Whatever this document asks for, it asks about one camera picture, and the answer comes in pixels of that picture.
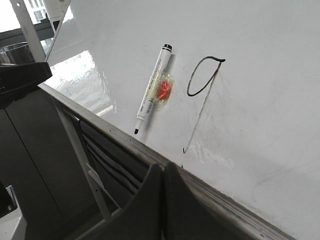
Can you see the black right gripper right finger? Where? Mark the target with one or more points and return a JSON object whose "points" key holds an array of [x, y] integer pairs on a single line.
{"points": [[186, 218]]}

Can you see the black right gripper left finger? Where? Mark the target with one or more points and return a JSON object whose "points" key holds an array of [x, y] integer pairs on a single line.
{"points": [[141, 217]]}

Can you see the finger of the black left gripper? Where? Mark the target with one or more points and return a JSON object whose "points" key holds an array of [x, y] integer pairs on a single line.
{"points": [[18, 80]]}

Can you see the white whiteboard marker black tip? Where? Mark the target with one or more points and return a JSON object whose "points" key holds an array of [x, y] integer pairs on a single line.
{"points": [[152, 86]]}

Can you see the shiny metal cylindrical bin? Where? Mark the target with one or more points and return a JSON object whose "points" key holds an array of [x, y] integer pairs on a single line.
{"points": [[18, 53]]}

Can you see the white diagonal stand leg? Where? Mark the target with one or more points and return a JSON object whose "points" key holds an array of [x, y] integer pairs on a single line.
{"points": [[28, 30]]}

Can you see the white slotted metal shelf frame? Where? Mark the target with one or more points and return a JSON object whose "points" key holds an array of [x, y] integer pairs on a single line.
{"points": [[113, 173]]}

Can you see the white whiteboard with metal frame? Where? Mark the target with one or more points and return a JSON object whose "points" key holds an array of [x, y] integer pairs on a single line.
{"points": [[244, 111]]}

